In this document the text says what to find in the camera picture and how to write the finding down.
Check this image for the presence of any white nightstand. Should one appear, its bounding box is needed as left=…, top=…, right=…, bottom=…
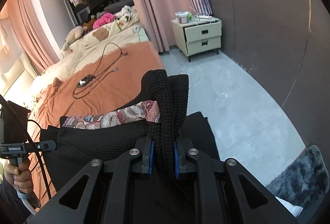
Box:
left=171, top=17, right=222, bottom=62

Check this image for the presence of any small black device on bed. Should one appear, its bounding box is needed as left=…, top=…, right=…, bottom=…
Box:
left=77, top=74, right=96, bottom=88

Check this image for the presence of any pink plush blanket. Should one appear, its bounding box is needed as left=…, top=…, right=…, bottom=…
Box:
left=93, top=12, right=116, bottom=29

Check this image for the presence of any bear print pillow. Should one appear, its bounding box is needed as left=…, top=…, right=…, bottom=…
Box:
left=66, top=11, right=140, bottom=51

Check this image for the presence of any beige plush toy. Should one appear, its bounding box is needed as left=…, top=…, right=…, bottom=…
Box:
left=61, top=26, right=88, bottom=51

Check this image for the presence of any black t-shirt with patterned trim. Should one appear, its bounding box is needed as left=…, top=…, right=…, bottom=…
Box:
left=40, top=69, right=219, bottom=190

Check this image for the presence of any left pink curtain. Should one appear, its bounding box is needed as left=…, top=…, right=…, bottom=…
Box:
left=6, top=0, right=59, bottom=74

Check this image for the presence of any black cable on bed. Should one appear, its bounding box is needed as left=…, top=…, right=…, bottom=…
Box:
left=72, top=42, right=129, bottom=100

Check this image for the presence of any peach brown blanket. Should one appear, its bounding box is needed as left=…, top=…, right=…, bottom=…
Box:
left=25, top=40, right=166, bottom=212

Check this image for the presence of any grey fluffy floor rug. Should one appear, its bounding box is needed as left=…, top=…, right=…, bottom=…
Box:
left=266, top=145, right=329, bottom=208

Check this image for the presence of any person's left hand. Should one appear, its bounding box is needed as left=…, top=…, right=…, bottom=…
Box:
left=4, top=158, right=34, bottom=194

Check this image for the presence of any black white patterned cloth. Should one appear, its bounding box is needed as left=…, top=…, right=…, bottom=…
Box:
left=115, top=5, right=136, bottom=22

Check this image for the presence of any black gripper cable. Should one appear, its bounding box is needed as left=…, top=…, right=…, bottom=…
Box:
left=0, top=93, right=52, bottom=201

